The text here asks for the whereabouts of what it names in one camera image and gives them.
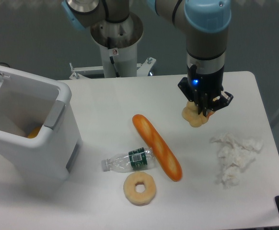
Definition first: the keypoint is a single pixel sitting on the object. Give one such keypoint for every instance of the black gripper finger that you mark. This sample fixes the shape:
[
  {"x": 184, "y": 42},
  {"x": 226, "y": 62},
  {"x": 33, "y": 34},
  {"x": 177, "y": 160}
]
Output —
[
  {"x": 206, "y": 104},
  {"x": 198, "y": 101}
]

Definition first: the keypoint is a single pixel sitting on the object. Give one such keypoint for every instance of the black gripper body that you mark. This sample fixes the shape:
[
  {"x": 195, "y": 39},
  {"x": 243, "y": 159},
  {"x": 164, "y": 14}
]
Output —
[{"x": 206, "y": 76}]

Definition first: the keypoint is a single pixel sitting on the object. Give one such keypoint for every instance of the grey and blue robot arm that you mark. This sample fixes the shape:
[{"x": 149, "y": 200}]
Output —
[{"x": 205, "y": 24}]

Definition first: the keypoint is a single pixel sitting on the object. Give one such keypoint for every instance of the pale twisted bread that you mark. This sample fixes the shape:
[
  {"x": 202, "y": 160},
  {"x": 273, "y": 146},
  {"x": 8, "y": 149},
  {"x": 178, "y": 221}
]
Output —
[{"x": 190, "y": 114}]

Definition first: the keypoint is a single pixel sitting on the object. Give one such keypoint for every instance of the orange item in trash can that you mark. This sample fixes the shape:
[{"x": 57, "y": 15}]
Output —
[{"x": 34, "y": 132}]

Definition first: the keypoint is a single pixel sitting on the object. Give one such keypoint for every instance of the white trash can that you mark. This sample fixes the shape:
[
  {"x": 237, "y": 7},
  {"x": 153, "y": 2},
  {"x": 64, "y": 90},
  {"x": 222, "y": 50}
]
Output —
[{"x": 28, "y": 101}]

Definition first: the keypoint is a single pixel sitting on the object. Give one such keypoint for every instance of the crumpled white tissue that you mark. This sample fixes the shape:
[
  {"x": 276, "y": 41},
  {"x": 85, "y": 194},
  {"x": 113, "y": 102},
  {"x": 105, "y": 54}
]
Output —
[{"x": 235, "y": 156}]

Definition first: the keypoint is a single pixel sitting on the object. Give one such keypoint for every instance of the orange baguette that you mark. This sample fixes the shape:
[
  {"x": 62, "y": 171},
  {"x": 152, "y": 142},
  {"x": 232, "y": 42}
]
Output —
[{"x": 162, "y": 152}]

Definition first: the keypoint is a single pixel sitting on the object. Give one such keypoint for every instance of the clear plastic bottle green label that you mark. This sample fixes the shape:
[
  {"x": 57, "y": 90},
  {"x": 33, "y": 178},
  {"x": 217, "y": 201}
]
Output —
[{"x": 134, "y": 160}]

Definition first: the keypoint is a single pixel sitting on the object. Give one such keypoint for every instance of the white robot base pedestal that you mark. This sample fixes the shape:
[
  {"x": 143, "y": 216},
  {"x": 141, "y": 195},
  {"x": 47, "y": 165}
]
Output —
[{"x": 118, "y": 45}]

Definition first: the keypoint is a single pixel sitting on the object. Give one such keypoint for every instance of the round ring bread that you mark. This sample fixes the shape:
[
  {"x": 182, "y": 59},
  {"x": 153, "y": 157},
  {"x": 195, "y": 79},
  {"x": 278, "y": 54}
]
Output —
[{"x": 139, "y": 188}]

